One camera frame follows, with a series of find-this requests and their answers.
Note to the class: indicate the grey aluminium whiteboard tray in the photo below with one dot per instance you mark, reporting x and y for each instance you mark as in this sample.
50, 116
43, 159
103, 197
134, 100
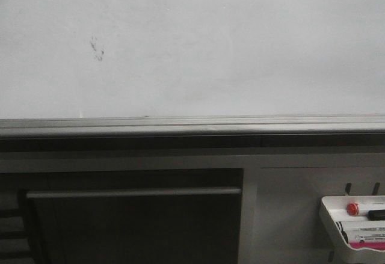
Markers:
191, 126

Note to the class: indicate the white whiteboard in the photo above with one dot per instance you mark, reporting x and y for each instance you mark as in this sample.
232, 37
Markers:
133, 58

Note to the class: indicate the red capped marker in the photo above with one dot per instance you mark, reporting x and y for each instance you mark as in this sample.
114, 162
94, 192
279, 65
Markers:
362, 209

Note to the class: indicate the white marker with black band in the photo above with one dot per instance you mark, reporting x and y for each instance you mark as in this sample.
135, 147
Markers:
361, 226

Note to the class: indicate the black capped marker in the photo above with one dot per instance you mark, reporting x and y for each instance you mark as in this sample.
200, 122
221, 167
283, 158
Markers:
376, 215

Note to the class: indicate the pink eraser box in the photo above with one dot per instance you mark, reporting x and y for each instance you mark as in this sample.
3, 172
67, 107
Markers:
380, 246

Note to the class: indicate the dark cabinet panel with rail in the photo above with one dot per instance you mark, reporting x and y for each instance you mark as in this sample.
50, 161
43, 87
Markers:
161, 216

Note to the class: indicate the white wall-mounted marker holder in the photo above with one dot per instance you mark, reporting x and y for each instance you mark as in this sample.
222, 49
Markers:
333, 208

